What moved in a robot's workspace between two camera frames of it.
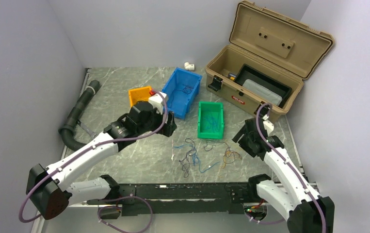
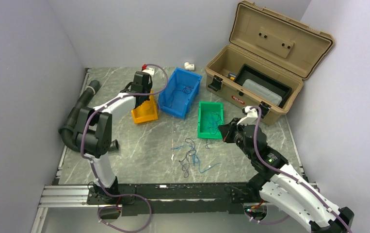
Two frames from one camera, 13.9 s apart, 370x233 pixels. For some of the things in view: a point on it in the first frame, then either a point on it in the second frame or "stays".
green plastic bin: x=210 y=120 stays
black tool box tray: x=247 y=72 stays
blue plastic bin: x=180 y=88 stays
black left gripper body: x=166 y=130 -> x=147 y=90
